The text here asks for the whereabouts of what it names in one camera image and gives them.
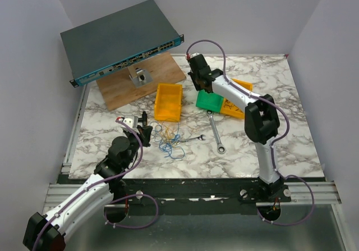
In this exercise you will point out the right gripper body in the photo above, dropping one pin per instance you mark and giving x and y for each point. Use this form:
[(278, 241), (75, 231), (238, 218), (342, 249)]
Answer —
[(195, 78)]

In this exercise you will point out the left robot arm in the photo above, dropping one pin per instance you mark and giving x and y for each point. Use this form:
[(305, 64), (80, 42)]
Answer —
[(50, 231)]

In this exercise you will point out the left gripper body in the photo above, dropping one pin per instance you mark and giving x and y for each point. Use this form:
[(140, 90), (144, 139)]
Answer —
[(134, 145)]

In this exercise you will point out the yellow plastic bin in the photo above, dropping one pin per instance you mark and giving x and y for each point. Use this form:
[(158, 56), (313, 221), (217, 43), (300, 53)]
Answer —
[(168, 102), (228, 108)]

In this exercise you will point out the black T-shaped socket tool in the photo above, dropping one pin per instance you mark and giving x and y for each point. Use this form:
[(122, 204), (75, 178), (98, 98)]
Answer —
[(143, 119)]

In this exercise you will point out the green plastic bin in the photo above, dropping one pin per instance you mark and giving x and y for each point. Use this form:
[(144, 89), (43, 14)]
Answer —
[(209, 101)]

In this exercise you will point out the small open-end wrench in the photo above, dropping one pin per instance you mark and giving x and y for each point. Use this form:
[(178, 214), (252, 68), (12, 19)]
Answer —
[(201, 138)]

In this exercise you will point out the plywood board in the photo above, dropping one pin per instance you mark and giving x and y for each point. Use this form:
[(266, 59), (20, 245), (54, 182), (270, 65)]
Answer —
[(118, 90)]

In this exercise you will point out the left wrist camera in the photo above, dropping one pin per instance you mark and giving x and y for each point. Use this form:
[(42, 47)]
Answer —
[(130, 121)]

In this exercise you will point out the metal bracket stand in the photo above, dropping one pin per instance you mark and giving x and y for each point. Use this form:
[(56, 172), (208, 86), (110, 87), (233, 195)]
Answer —
[(139, 76)]

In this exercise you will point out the ratcheting combination wrench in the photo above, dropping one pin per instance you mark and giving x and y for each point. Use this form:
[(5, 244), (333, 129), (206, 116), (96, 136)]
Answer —
[(220, 147)]

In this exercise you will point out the grey network switch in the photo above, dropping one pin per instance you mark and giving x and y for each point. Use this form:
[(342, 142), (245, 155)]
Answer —
[(117, 41)]

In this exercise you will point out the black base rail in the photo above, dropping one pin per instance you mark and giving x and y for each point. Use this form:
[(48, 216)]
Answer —
[(181, 197)]

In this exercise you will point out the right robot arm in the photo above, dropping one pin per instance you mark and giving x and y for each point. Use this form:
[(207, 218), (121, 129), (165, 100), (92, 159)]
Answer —
[(261, 118)]

